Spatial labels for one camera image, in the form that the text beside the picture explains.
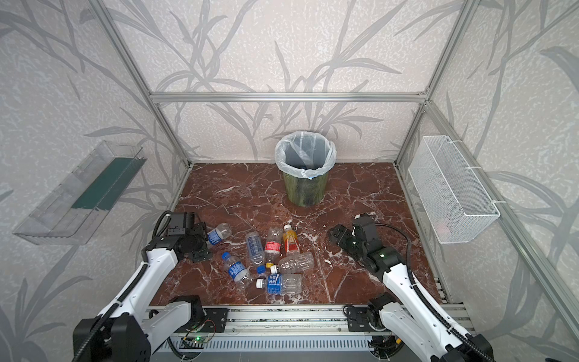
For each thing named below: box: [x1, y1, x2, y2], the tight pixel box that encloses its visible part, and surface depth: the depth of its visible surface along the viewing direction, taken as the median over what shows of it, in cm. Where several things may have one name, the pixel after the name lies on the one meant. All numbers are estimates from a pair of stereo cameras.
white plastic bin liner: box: [274, 130, 337, 179], surface depth 96 cm
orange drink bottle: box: [283, 223, 301, 255], surface depth 88 cm
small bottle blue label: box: [207, 228, 222, 246], surface depth 90 cm
